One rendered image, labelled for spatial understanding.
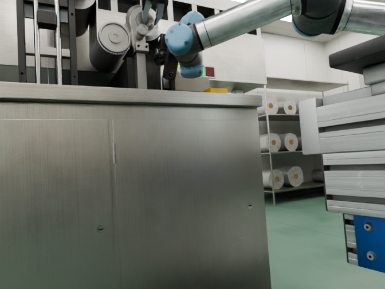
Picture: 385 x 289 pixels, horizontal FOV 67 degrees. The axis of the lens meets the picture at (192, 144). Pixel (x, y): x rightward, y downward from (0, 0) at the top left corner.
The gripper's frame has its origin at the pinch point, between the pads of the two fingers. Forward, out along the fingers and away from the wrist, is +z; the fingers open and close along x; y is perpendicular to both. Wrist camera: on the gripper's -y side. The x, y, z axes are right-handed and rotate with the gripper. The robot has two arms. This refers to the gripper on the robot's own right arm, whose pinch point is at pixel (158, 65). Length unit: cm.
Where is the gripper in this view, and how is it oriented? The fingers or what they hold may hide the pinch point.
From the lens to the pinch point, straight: 125.0
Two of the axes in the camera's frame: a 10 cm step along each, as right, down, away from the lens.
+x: -9.0, 0.3, -4.4
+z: -4.4, 0.8, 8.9
